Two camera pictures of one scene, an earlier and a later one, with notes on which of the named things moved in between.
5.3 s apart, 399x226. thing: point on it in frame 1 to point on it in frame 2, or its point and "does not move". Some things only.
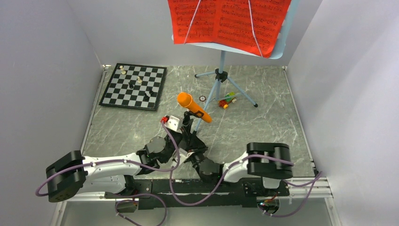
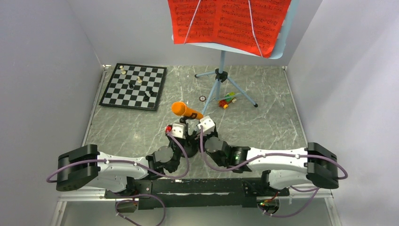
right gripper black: (191, 156) to (210, 134)
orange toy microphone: (185, 100) to (180, 108)
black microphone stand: (195, 144) does not move
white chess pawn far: (123, 72) does not move
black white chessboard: (134, 86) does not move
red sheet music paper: (229, 23) does not move
